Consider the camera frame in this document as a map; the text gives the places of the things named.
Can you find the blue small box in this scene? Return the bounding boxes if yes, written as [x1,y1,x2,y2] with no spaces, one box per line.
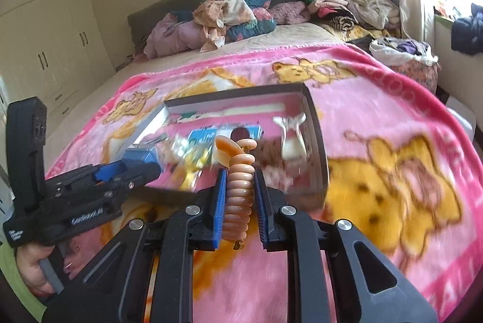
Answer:
[121,144,165,173]

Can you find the beige spiral hair tie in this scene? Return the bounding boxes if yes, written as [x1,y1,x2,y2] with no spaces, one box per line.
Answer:
[213,135,259,251]

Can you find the cream claw hair clip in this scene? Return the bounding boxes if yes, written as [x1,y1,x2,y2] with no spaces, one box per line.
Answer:
[273,113,307,161]

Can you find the dark red hair comb clip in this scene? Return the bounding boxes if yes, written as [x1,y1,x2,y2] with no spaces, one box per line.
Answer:
[230,127,251,142]

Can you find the left hand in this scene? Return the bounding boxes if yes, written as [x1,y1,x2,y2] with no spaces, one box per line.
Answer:
[16,243,55,297]

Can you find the pink dotted scrunchie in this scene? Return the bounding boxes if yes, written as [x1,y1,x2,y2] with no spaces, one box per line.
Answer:
[254,137,306,171]

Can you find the dark shallow cardboard box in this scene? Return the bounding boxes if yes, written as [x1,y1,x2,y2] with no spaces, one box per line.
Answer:
[118,83,329,211]

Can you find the blue label card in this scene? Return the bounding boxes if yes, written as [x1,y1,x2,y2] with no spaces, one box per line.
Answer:
[182,124,263,150]

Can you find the cream wardrobe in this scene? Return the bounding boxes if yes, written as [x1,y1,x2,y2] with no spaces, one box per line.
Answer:
[1,0,115,133]

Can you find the pink cartoon bear blanket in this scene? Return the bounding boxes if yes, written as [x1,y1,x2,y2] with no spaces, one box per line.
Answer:
[50,45,482,320]

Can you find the pink pillow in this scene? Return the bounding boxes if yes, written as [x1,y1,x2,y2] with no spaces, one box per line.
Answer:
[143,11,206,60]

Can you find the peach floral cloth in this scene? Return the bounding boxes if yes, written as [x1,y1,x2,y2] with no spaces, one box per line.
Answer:
[192,0,256,52]

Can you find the dark blue floral quilt roll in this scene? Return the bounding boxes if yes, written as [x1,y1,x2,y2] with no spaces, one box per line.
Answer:
[171,0,277,50]

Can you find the clothes pile on bed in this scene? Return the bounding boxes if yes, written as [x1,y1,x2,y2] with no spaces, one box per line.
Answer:
[269,0,401,41]

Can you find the floral laundry bag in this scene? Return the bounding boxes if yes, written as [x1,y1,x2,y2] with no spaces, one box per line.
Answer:
[369,37,440,94]

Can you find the white paper box on floor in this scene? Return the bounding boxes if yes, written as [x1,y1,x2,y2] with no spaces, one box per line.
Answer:
[445,95,476,141]

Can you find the dark clothes on windowsill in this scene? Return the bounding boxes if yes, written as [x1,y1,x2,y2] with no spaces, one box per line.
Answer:
[451,4,483,55]

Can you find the yellow hair ties in bag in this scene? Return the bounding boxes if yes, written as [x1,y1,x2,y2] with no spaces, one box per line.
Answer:
[171,144,215,191]

